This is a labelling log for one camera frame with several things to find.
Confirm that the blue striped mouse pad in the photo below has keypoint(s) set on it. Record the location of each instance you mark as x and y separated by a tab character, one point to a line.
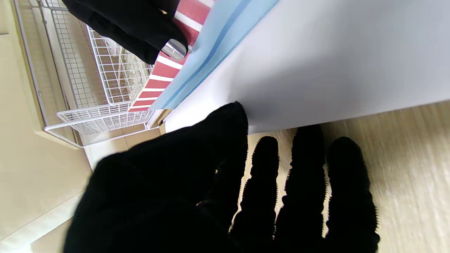
316	59

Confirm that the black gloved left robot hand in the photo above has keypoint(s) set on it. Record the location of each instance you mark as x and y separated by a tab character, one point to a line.
165	196

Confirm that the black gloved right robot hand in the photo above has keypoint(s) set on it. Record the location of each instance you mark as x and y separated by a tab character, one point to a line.
133	24

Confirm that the cream keyboard with round keys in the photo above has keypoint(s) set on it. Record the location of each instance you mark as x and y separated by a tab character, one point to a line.
128	75

